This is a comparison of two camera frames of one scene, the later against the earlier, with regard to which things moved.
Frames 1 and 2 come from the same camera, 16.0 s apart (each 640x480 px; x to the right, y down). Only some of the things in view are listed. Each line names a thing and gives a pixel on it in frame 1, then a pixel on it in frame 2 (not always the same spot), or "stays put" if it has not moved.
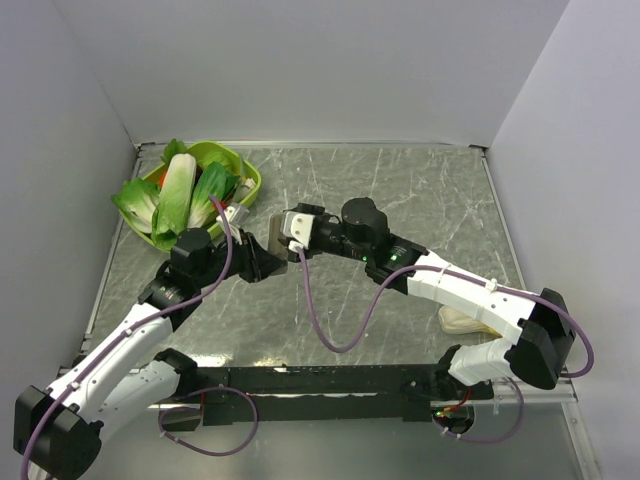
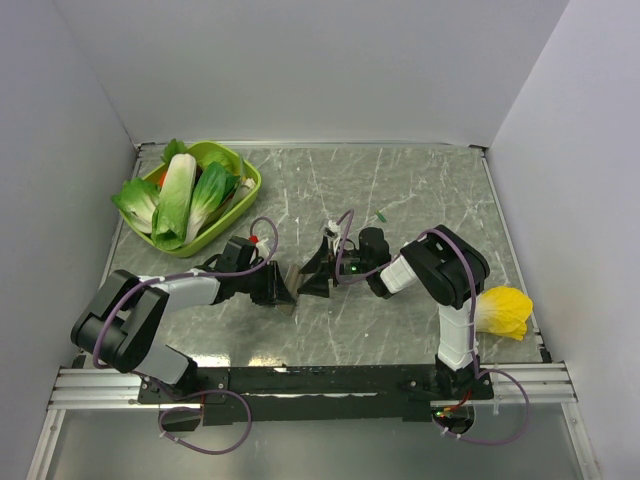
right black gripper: x=313 y=209 -> x=319 y=283
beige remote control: x=275 y=245 -> x=291 y=284
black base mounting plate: x=319 y=394 stays put
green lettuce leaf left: x=137 y=202 stays put
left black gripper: x=257 y=262 -> x=274 y=291
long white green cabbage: x=175 y=201 stays put
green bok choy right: x=216 y=178 stays put
